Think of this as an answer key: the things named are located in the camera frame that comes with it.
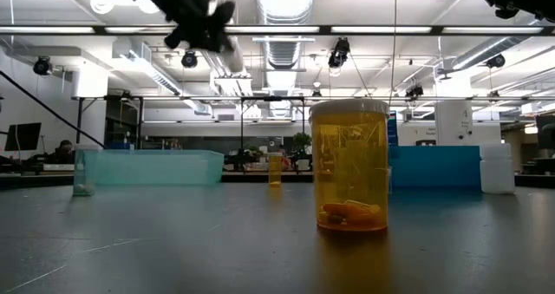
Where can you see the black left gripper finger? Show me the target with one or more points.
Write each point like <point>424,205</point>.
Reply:
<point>174,37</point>
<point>224,13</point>

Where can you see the small amber medicine bottle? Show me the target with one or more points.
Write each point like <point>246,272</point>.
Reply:
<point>274,170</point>

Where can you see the small clear medicine bottle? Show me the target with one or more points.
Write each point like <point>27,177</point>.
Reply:
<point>82,185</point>

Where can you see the white plastic medicine bottle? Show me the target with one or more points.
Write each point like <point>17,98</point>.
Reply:
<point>497,172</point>

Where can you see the translucent teal plastic bin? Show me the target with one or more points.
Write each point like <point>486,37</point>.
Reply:
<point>152,168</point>

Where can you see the blue plastic bin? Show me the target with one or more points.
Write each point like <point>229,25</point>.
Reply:
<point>433,166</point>

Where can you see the black diagonal strut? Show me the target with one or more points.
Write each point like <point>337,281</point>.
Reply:
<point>47,107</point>

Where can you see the green potted plant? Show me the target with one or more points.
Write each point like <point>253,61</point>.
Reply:
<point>302,143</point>

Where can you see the person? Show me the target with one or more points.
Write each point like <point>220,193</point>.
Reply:
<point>65,152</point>

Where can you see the black computer monitor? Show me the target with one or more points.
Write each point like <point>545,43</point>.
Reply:
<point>22,136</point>

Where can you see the black horizontal frame beam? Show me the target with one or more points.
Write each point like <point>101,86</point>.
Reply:
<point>277,30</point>

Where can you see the silver ceiling air duct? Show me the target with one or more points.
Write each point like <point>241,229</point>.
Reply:
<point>284,8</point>

